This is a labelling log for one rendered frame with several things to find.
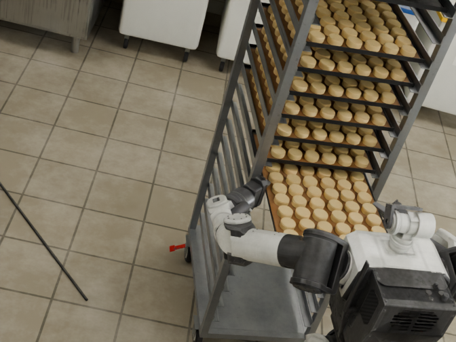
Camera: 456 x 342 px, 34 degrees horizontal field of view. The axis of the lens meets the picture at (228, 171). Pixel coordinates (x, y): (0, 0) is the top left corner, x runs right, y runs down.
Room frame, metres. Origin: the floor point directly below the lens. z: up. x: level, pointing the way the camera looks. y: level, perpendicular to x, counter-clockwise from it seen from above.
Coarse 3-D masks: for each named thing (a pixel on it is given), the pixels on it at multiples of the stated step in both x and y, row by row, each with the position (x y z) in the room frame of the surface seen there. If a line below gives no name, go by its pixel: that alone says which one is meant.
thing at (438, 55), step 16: (448, 32) 2.18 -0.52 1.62; (448, 48) 2.19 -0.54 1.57; (432, 64) 2.18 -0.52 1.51; (432, 80) 2.19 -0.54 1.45; (416, 96) 2.19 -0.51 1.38; (416, 112) 2.19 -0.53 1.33; (400, 128) 2.19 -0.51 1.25; (400, 144) 2.19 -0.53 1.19; (384, 160) 2.20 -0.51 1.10; (384, 176) 2.19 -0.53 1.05; (320, 304) 2.19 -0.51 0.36; (320, 320) 2.19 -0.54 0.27
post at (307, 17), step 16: (304, 16) 2.05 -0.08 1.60; (304, 32) 2.06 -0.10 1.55; (288, 64) 2.05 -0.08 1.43; (288, 80) 2.06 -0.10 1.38; (272, 112) 2.05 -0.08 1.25; (272, 128) 2.06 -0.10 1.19; (256, 160) 2.05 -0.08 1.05; (224, 272) 2.06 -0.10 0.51; (208, 304) 2.07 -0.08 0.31; (208, 320) 2.06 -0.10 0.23
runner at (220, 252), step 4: (208, 184) 2.64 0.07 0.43; (212, 184) 2.68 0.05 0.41; (208, 188) 2.62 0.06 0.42; (212, 188) 2.65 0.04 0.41; (208, 192) 2.61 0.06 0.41; (212, 192) 2.62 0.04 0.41; (212, 196) 2.59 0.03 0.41; (216, 244) 2.29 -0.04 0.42; (216, 248) 2.27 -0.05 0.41; (220, 248) 2.28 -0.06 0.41; (216, 252) 2.26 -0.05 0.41; (220, 252) 2.26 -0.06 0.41; (220, 256) 2.21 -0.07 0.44; (220, 260) 2.19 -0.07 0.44; (220, 264) 2.18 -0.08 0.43; (224, 284) 2.07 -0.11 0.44; (228, 284) 2.10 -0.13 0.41; (224, 288) 2.07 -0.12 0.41; (228, 288) 2.08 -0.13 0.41
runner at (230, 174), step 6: (222, 138) 2.63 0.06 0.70; (222, 144) 2.61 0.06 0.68; (228, 150) 2.59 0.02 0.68; (228, 156) 2.54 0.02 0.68; (228, 162) 2.50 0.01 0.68; (228, 168) 2.43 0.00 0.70; (228, 174) 2.41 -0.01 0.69; (228, 180) 2.38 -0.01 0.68; (234, 180) 2.40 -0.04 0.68; (234, 186) 2.36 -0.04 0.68
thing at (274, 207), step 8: (256, 136) 2.30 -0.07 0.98; (256, 144) 2.25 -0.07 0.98; (264, 168) 2.12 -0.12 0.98; (280, 168) 2.15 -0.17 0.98; (328, 168) 2.23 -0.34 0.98; (264, 176) 2.08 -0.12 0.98; (304, 176) 2.14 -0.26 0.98; (272, 184) 2.05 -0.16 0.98; (336, 184) 2.15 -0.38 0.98; (352, 184) 2.18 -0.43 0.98; (272, 192) 2.00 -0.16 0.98; (304, 192) 2.06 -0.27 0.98; (368, 192) 2.16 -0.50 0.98; (272, 200) 1.96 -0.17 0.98; (328, 200) 2.05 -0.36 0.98; (272, 208) 1.92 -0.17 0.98; (296, 208) 1.96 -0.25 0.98; (360, 208) 2.06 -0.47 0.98; (328, 216) 1.97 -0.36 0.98; (296, 224) 1.88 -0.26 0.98; (336, 224) 1.94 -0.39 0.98; (280, 232) 1.82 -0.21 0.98
